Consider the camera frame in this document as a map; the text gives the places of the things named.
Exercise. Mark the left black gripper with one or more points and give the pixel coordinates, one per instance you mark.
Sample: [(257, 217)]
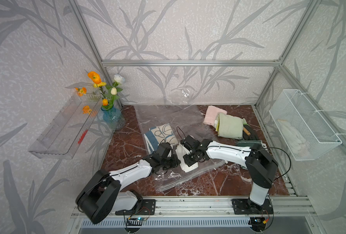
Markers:
[(175, 163)]

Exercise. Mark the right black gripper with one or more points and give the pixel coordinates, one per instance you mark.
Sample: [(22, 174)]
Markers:
[(188, 163)]

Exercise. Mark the clear plastic vacuum bag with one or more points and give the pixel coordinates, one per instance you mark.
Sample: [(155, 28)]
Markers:
[(186, 120)]

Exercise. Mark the blue patterned towel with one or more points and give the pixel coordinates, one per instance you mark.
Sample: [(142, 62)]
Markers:
[(158, 135)]

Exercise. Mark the light green towel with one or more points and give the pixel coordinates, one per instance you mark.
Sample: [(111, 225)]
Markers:
[(228, 126)]

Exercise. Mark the green white striped towel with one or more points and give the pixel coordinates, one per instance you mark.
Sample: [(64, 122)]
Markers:
[(250, 143)]

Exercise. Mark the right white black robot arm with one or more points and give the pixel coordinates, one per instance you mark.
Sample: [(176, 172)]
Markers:
[(260, 164)]

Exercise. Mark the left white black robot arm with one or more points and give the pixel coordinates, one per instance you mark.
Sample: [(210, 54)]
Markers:
[(102, 194)]

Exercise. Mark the pink folded towel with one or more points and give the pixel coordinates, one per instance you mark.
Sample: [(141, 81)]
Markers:
[(211, 115)]

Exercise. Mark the blue glass vase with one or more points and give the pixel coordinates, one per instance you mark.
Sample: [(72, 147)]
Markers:
[(114, 118)]

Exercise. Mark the orange white artificial flowers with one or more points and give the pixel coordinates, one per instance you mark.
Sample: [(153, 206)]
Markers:
[(108, 92)]

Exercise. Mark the white cloth in basket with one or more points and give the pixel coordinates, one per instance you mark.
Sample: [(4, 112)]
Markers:
[(293, 138)]

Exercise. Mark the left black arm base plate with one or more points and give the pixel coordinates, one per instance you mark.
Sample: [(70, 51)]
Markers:
[(142, 207)]

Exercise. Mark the green garden fork wooden handle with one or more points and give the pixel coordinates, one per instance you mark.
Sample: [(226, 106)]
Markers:
[(246, 131)]

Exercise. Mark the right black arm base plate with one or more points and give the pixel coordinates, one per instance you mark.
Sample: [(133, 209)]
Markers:
[(247, 207)]

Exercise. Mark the clear acrylic wall shelf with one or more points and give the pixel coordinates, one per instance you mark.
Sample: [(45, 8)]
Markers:
[(60, 139)]

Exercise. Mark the aluminium front rail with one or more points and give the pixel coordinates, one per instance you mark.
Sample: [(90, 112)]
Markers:
[(222, 206)]

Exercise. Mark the white wire mesh basket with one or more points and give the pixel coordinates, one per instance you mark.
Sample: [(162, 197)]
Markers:
[(293, 106)]

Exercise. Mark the aluminium cage frame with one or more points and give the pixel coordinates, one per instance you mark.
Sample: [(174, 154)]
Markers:
[(277, 64)]

